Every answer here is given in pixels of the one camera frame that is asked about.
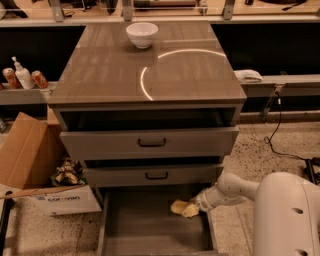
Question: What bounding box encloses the yellow rectangular sponge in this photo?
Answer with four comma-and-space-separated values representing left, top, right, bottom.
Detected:
170, 199, 189, 215

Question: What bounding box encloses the left red soda can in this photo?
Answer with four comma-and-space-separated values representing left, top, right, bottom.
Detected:
2, 68, 21, 89

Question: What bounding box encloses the crumpled snack bag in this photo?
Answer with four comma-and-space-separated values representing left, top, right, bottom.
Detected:
50, 158, 87, 187

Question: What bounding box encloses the right red soda can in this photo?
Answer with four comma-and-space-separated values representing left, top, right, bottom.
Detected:
31, 70, 49, 89

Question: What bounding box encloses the bottom open grey drawer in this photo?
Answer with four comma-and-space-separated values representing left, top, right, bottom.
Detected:
97, 184, 218, 256

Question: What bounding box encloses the black floor cable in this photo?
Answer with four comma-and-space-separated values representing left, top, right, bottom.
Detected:
263, 91, 309, 162

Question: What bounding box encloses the black metal stand right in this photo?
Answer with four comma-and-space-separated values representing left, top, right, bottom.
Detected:
304, 157, 320, 185

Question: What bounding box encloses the open cardboard box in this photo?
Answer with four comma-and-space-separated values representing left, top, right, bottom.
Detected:
0, 112, 101, 216

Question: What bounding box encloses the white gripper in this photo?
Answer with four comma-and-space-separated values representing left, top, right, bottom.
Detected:
181, 187, 222, 218

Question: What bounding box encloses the white pump soap bottle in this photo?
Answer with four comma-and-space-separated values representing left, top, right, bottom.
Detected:
12, 57, 35, 89

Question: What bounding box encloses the red soda can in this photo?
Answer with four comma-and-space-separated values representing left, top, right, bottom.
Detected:
31, 70, 49, 89
2, 68, 21, 89

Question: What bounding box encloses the grey drawer cabinet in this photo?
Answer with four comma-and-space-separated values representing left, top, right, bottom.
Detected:
48, 21, 248, 198

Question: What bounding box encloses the black metal stand left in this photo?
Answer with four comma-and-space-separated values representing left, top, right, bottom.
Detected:
0, 198, 15, 256

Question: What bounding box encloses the white ceramic bowl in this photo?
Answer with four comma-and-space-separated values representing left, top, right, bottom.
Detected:
126, 22, 159, 49

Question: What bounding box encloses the folded white cloth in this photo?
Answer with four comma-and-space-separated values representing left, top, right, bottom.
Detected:
234, 69, 263, 83

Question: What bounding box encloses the black metal stand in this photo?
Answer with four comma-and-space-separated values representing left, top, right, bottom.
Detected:
304, 157, 320, 185
0, 198, 15, 256

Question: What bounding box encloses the top grey drawer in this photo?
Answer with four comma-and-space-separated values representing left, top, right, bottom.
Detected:
60, 127, 239, 160

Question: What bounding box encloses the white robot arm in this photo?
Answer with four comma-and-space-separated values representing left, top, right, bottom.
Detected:
182, 172, 320, 256

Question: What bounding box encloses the middle grey drawer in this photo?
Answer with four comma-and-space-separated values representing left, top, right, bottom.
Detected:
84, 164, 223, 187

